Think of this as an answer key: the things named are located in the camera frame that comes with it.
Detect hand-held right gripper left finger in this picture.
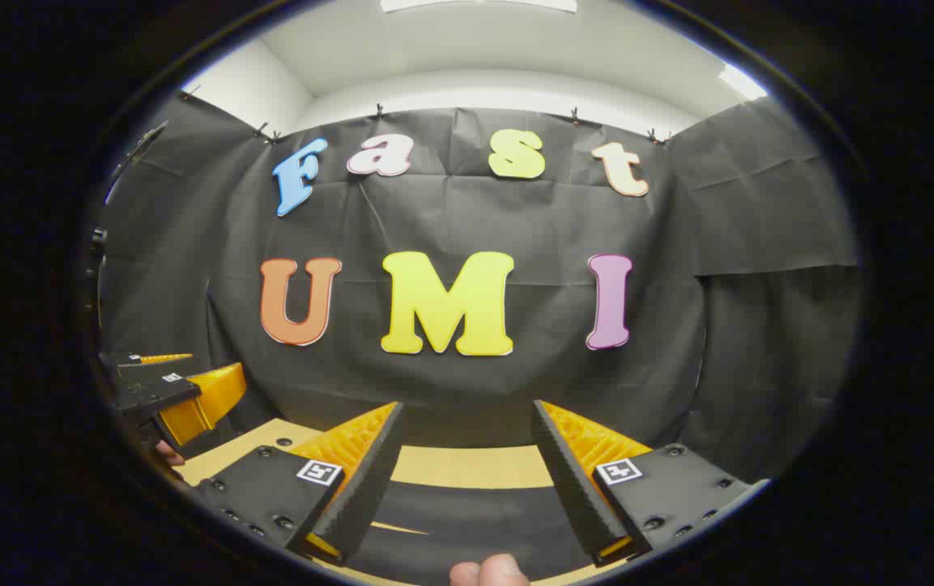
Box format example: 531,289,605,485
193,401,408,566

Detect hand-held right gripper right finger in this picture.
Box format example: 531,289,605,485
530,399,770,567

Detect dark blue jeans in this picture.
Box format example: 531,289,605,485
345,480,598,585

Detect black stand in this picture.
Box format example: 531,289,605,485
88,226,110,328

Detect dark curved bar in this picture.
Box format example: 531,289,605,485
109,122,168,190

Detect black backdrop cloth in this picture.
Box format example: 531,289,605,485
97,96,862,489

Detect ceiling light panel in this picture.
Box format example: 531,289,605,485
380,0,578,14
718,63,769,101

